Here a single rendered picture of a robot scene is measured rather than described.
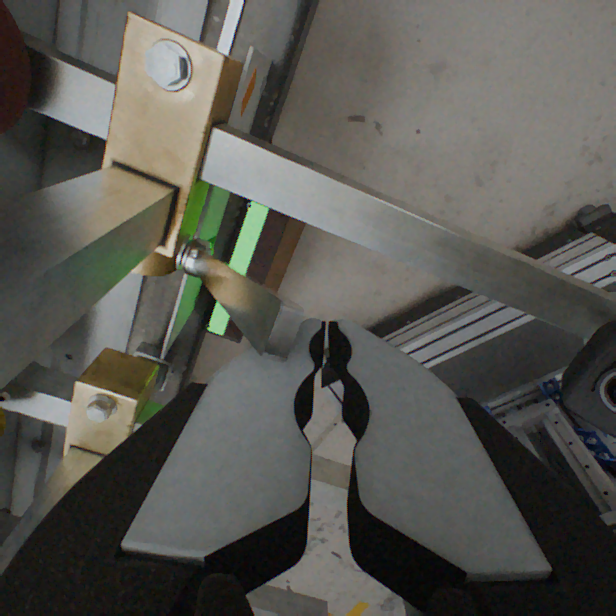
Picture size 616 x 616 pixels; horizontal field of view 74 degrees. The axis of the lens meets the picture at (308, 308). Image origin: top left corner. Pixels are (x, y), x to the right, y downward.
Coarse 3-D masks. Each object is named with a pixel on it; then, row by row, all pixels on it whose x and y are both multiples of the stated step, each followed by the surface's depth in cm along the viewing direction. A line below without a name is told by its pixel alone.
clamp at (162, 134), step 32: (128, 32) 20; (160, 32) 20; (128, 64) 20; (192, 64) 20; (224, 64) 20; (128, 96) 21; (160, 96) 21; (192, 96) 21; (224, 96) 23; (128, 128) 22; (160, 128) 22; (192, 128) 22; (128, 160) 22; (160, 160) 22; (192, 160) 22; (192, 192) 24; (192, 224) 27; (160, 256) 26
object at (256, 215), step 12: (252, 204) 40; (252, 216) 41; (264, 216) 41; (252, 228) 41; (240, 240) 42; (252, 240) 42; (240, 252) 43; (252, 252) 43; (240, 264) 43; (216, 312) 46; (216, 324) 47
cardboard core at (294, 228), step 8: (288, 224) 105; (296, 224) 105; (304, 224) 107; (288, 232) 106; (296, 232) 106; (280, 240) 107; (288, 240) 107; (296, 240) 108; (280, 248) 108; (288, 248) 108; (280, 256) 109; (288, 256) 110; (272, 264) 110; (280, 264) 110; (288, 264) 113; (272, 272) 111; (280, 272) 112; (272, 280) 112; (280, 280) 114; (272, 288) 114
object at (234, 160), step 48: (48, 48) 23; (48, 96) 22; (96, 96) 22; (240, 144) 23; (240, 192) 24; (288, 192) 24; (336, 192) 24; (384, 240) 25; (432, 240) 25; (480, 240) 26; (480, 288) 26; (528, 288) 26; (576, 288) 26
